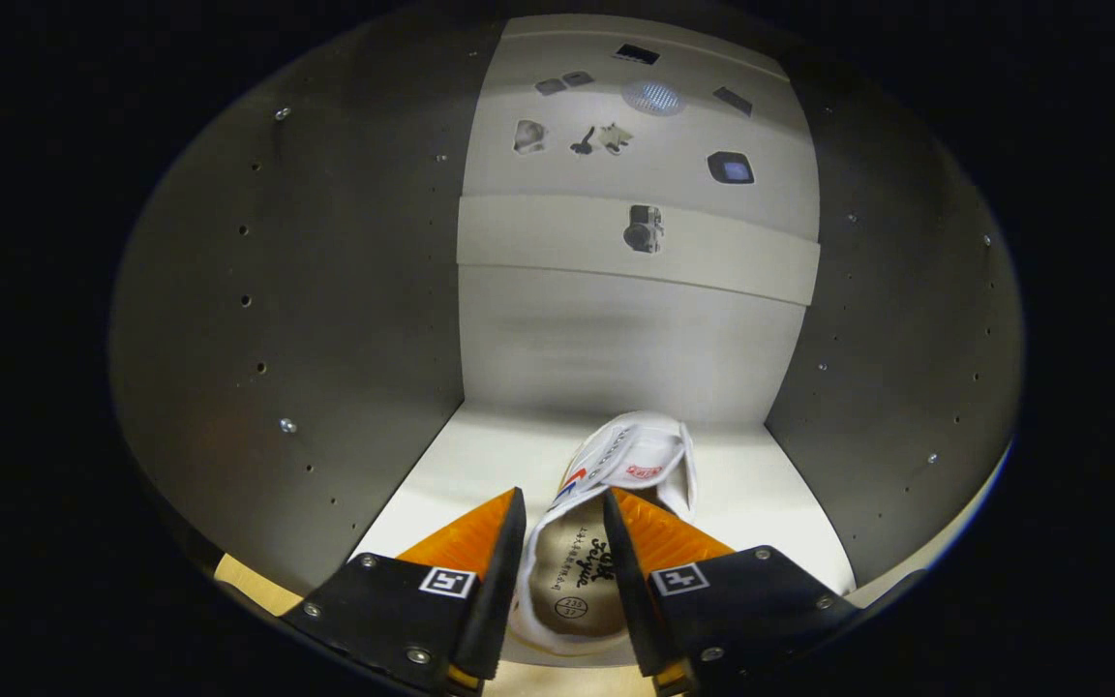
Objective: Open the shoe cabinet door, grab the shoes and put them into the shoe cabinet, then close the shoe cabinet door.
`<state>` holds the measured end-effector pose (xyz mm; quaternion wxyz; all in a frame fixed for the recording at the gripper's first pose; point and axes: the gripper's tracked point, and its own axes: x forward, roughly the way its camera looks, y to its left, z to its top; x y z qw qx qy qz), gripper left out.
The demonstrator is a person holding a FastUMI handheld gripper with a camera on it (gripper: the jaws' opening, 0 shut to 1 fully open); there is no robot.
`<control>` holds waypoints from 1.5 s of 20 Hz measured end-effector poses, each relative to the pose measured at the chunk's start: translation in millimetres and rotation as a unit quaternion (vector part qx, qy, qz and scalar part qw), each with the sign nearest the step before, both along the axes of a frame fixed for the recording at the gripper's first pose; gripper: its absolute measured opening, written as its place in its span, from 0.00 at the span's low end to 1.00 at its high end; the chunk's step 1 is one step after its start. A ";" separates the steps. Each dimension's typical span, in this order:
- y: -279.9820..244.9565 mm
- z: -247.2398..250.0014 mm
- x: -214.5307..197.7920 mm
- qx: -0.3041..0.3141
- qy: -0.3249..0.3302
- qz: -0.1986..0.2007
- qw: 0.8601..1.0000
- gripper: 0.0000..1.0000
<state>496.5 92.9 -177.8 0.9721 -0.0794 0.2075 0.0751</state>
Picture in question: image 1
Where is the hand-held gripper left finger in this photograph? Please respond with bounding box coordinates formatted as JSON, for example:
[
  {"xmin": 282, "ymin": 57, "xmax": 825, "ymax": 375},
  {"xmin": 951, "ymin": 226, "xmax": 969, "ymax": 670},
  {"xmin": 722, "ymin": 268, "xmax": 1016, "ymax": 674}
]
[{"xmin": 282, "ymin": 487, "xmax": 527, "ymax": 696}]

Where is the white canvas shoe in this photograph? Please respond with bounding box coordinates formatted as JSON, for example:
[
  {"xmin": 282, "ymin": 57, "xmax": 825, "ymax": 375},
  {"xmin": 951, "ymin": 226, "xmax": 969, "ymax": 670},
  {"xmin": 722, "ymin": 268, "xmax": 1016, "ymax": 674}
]
[{"xmin": 507, "ymin": 410, "xmax": 699, "ymax": 657}]

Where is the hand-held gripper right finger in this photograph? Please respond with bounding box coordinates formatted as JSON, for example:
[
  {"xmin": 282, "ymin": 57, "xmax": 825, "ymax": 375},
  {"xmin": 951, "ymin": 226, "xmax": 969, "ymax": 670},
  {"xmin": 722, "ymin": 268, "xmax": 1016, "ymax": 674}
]
[{"xmin": 602, "ymin": 487, "xmax": 863, "ymax": 696}]

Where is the dark grey shoe cabinet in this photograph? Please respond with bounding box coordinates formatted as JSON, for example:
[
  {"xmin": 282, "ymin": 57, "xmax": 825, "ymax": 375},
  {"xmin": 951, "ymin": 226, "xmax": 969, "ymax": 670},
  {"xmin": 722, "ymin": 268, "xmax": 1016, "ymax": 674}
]
[{"xmin": 107, "ymin": 10, "xmax": 1023, "ymax": 669}]

